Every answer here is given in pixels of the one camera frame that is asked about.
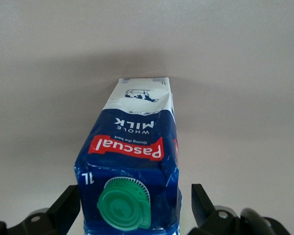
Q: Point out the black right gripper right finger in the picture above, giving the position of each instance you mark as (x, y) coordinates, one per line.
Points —
(205, 215)

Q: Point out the blue white milk carton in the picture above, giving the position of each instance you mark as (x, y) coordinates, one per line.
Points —
(127, 147)

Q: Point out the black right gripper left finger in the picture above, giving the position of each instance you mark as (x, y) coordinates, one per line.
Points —
(61, 213)

